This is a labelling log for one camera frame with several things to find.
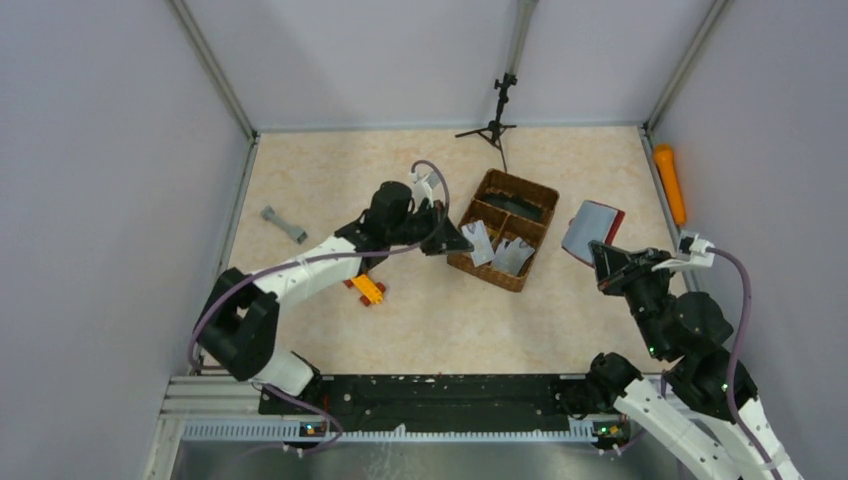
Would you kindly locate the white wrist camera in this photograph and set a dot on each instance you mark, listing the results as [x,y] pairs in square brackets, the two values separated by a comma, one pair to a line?
[422,186]
[693,253]

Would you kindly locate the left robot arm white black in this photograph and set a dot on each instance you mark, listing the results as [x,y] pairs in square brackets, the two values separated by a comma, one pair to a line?
[238,327]

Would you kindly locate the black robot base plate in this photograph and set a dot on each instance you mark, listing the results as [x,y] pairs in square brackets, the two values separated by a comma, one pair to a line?
[497,403]

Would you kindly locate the light blue card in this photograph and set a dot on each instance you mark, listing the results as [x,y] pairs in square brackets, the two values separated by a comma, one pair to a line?
[586,232]

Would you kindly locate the black mini tripod stand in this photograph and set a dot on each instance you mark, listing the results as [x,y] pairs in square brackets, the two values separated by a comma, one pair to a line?
[492,133]

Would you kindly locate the orange flashlight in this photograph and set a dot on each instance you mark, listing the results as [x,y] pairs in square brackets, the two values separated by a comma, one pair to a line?
[663,156]

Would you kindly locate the white perforated cable duct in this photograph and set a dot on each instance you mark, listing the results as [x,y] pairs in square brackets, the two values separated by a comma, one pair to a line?
[285,431]

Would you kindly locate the brown wicker divided basket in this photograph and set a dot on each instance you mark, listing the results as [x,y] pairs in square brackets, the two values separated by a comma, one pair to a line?
[504,225]

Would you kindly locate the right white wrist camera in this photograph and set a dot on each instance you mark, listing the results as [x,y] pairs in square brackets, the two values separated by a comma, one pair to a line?
[693,253]

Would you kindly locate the black item in basket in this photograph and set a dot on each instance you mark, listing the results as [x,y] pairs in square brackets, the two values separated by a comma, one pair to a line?
[515,205]

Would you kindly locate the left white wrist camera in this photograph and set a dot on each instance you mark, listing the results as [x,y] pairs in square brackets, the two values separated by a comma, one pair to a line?
[422,186]

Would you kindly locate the grey plastic connector piece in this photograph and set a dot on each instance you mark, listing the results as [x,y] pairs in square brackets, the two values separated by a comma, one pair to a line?
[294,232]

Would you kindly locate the silver credit card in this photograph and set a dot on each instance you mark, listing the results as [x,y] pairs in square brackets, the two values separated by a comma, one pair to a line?
[478,235]

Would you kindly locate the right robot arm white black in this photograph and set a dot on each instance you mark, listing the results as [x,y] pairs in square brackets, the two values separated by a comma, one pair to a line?
[731,437]

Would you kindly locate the silver cards in basket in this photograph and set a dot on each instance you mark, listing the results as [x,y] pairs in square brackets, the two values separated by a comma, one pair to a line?
[511,256]

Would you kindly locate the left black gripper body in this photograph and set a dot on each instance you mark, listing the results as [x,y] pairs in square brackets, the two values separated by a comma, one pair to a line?
[423,224]

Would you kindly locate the yellow toy block car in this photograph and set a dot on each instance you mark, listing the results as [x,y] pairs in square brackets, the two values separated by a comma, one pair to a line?
[371,293]

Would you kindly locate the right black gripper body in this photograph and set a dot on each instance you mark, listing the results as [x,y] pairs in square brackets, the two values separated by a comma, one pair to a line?
[642,288]

